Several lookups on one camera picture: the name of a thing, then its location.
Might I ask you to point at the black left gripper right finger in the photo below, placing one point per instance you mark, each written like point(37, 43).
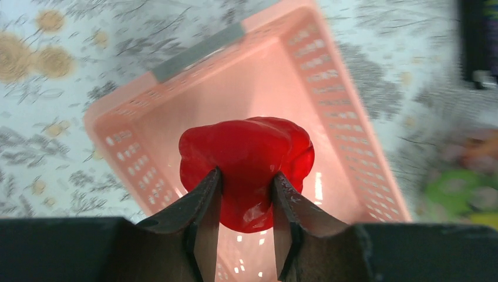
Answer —
point(312, 245)

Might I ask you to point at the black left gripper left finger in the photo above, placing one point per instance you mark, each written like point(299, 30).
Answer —
point(178, 243)

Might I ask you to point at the red bell pepper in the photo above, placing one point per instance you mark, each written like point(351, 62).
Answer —
point(249, 153)

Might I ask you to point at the clear zip top bag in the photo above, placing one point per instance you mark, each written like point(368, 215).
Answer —
point(461, 184)

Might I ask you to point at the black poker chip case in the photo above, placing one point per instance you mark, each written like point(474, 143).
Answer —
point(478, 45)

